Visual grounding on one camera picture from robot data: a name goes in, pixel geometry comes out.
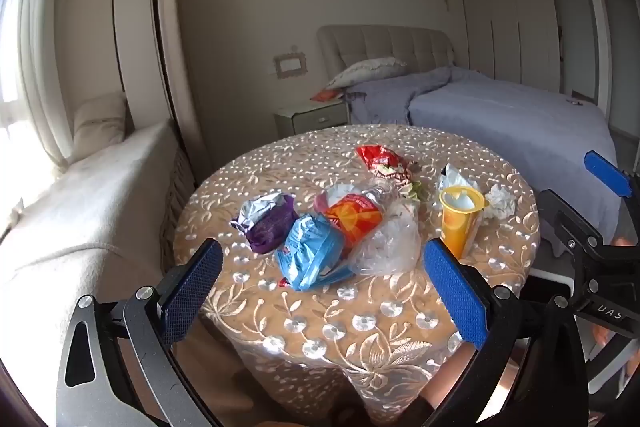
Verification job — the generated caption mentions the clear crumpled plastic bag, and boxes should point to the clear crumpled plastic bag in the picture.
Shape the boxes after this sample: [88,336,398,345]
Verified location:
[345,179,422,277]

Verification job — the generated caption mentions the white pillow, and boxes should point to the white pillow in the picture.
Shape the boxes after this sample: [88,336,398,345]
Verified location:
[326,57,408,92]

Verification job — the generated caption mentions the crumpled white plastic wrapper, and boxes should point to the crumpled white plastic wrapper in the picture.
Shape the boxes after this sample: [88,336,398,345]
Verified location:
[314,183,361,212]

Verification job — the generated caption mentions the yellow plastic cup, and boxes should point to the yellow plastic cup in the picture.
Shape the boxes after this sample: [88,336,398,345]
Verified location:
[439,186,488,259]

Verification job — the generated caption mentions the white paper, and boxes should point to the white paper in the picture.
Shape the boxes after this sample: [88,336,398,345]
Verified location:
[482,183,517,220]

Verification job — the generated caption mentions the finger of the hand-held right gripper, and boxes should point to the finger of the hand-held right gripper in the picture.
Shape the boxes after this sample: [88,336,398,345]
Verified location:
[537,189,607,260]
[584,150,640,198]

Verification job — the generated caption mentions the white curtain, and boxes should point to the white curtain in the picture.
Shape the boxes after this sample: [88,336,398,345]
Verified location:
[0,0,76,170]

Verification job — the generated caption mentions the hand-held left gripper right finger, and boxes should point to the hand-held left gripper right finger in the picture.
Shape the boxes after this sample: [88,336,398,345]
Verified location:
[422,237,591,427]

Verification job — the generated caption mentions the beige wardrobe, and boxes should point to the beige wardrobe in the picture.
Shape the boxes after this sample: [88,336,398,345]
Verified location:
[454,0,563,92]

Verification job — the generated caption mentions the green and white crumpled wrapper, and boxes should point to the green and white crumpled wrapper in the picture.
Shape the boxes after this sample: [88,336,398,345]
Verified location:
[382,164,427,204]

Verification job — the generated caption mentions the orange snack packet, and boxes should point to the orange snack packet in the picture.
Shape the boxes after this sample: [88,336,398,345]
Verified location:
[322,194,383,248]

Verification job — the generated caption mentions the light blue snack packet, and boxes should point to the light blue snack packet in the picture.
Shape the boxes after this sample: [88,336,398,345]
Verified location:
[276,213,358,292]

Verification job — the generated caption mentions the cream cushion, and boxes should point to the cream cushion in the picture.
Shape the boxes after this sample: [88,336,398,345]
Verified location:
[72,93,128,160]

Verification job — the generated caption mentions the purple snack packet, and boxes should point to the purple snack packet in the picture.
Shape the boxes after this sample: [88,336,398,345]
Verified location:
[231,190,301,254]

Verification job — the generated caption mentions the round table with embroidered tablecloth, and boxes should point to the round table with embroidered tablecloth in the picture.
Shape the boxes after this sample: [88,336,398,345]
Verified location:
[172,124,542,427]

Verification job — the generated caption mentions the beige tufted headboard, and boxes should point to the beige tufted headboard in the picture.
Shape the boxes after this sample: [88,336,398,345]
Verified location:
[316,25,456,92]

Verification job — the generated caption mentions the white door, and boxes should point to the white door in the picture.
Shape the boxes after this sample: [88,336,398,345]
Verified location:
[550,0,601,102]

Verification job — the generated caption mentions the pale green nightstand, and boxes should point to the pale green nightstand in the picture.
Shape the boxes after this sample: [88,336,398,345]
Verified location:
[273,99,351,138]

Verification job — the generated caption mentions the red snack packet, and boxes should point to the red snack packet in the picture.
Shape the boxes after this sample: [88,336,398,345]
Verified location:
[356,145,403,174]

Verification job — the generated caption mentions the wall socket plate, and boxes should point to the wall socket plate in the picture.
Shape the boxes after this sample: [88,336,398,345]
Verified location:
[272,52,307,79]

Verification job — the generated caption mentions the grey-blue duvet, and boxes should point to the grey-blue duvet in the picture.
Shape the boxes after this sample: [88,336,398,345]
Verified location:
[345,67,621,238]

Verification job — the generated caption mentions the white covered sofa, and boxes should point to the white covered sofa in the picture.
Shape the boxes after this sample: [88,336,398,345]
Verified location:
[0,119,196,358]

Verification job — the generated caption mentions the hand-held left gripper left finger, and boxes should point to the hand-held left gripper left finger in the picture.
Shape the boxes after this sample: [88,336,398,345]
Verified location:
[56,238,224,427]

